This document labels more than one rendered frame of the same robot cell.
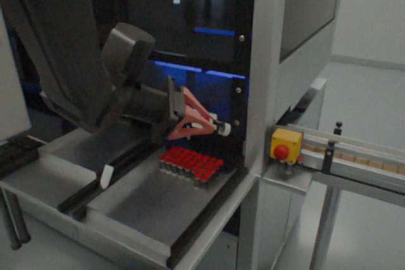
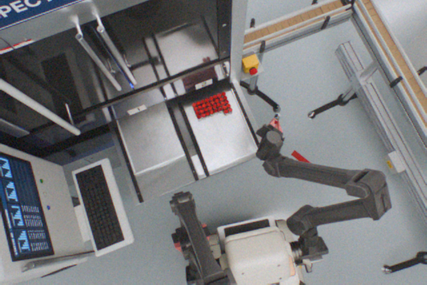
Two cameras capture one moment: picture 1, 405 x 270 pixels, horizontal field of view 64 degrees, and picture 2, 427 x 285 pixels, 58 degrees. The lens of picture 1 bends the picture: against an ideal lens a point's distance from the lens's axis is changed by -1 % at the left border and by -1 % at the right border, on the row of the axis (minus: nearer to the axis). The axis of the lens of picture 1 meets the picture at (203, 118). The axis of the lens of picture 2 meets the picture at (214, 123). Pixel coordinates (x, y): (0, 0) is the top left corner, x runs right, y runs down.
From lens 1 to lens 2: 1.42 m
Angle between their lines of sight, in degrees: 54
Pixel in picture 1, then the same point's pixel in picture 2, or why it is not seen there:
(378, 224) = not seen: outside the picture
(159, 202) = (223, 136)
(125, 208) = (216, 152)
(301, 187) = (260, 70)
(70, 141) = (129, 151)
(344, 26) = not seen: outside the picture
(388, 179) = (290, 37)
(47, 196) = (179, 182)
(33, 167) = (143, 181)
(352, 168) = (273, 43)
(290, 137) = (253, 62)
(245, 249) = not seen: hidden behind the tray
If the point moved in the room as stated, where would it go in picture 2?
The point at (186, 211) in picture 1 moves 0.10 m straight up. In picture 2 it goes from (237, 129) to (238, 123)
